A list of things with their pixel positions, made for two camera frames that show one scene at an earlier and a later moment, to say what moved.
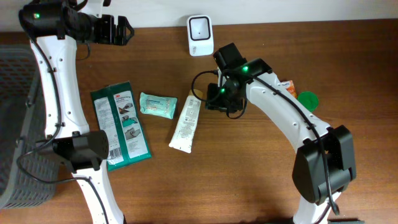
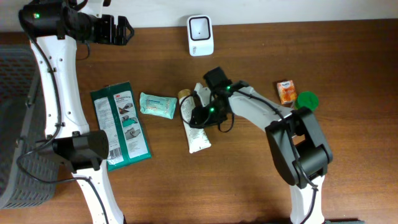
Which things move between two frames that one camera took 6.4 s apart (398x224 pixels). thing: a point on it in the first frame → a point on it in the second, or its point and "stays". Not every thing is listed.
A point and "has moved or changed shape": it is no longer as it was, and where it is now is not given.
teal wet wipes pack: x=157 y=106 stays
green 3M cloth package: x=119 y=116 stays
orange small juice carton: x=290 y=86 stays
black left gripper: x=108 y=37 stays
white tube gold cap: x=182 y=138 has moved or changed shape
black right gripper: x=215 y=99 → x=204 y=116
